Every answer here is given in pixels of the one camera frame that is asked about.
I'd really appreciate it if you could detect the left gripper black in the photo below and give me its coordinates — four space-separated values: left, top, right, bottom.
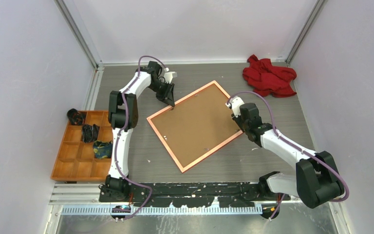
148 80 174 107

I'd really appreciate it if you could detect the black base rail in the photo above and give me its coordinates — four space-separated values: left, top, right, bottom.
98 182 281 208

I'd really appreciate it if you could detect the red cloth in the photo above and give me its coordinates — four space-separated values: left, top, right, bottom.
243 55 297 98

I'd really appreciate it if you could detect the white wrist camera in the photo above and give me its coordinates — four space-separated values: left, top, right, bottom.
225 97 244 117
163 67 177 83

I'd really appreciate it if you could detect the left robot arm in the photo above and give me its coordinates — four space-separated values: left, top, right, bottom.
104 61 177 202

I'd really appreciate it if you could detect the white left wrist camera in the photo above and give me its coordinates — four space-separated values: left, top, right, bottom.
163 67 177 83

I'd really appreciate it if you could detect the blue green item in tray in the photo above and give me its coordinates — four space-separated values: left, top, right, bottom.
93 140 113 159

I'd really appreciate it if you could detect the red picture frame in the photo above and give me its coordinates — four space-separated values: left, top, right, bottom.
146 80 242 173

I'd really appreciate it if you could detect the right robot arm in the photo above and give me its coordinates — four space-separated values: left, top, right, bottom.
226 98 348 208

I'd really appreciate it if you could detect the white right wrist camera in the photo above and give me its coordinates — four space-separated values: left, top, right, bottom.
225 97 244 117

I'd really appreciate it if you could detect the wooden compartment tray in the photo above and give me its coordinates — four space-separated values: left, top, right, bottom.
51 110 113 182

